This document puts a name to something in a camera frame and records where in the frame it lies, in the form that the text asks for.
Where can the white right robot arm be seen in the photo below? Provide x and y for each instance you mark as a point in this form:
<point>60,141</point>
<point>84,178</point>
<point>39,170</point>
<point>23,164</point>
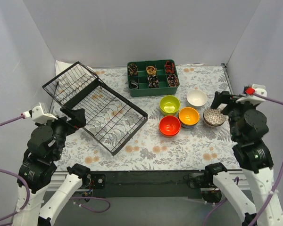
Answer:
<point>255,160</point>

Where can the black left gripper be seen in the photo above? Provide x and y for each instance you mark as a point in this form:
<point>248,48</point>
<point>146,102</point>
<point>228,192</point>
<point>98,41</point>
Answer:
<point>67,122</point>

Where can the pink floral rolled band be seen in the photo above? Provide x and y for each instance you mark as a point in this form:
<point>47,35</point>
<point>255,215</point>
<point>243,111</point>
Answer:
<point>172,80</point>

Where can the yellow orange bowl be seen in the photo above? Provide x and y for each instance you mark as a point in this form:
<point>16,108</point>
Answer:
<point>188,116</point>

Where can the yellow rolled band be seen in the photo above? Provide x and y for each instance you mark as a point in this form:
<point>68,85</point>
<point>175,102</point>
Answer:
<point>151,70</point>

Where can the white bowl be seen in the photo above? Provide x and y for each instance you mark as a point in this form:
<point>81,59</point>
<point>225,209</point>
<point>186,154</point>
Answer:
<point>196,98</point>

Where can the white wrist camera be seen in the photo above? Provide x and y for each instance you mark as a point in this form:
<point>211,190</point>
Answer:
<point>39,114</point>
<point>254,94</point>

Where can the green compartment tray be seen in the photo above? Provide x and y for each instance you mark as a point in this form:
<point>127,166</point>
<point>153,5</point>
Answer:
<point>141,78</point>

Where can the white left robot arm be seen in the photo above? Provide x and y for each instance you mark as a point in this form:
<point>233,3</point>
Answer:
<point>34,179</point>

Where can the black wire dish rack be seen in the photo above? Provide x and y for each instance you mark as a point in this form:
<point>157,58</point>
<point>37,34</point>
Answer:
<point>111,119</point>

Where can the floral patterned table mat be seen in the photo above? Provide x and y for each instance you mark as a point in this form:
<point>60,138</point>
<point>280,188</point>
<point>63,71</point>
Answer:
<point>148,149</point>

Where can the small lime green bowl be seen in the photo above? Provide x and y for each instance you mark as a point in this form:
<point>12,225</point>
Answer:
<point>169,104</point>

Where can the red orange bowl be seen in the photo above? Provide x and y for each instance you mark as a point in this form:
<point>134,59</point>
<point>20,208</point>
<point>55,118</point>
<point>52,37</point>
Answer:
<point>169,123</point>

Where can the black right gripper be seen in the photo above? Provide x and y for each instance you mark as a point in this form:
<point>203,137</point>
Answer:
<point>228,103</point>

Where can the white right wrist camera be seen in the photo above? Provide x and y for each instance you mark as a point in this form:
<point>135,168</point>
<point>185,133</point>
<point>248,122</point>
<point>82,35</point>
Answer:
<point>254,94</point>

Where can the orange black rolled band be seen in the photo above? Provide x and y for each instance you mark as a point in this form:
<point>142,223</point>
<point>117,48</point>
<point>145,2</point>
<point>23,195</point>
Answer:
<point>169,67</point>

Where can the grey white item in tray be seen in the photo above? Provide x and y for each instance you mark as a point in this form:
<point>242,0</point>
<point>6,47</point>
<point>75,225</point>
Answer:
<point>133,84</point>

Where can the blue bowl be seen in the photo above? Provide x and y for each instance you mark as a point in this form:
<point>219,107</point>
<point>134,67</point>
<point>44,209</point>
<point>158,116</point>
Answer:
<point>187,126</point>

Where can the aluminium frame rail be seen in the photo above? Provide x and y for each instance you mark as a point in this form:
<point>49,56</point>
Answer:
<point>263,210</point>

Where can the red floral patterned bowl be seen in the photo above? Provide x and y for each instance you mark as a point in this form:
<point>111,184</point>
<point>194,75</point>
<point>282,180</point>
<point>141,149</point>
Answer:
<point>213,125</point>

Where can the brown lattice patterned bowl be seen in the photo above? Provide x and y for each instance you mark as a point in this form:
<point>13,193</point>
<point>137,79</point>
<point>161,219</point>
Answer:
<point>213,116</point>

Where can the brown spotted rolled band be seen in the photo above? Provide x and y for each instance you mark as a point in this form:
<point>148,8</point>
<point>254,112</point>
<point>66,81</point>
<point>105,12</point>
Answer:
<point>132,70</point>

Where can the white cloth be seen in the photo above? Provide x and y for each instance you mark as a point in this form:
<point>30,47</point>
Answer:
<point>61,68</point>

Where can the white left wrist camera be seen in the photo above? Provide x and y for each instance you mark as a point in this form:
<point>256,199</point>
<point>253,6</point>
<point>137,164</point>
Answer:
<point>39,114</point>

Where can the black base bar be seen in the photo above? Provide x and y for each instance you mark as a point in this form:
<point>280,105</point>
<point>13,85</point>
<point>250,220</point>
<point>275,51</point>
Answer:
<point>155,183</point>

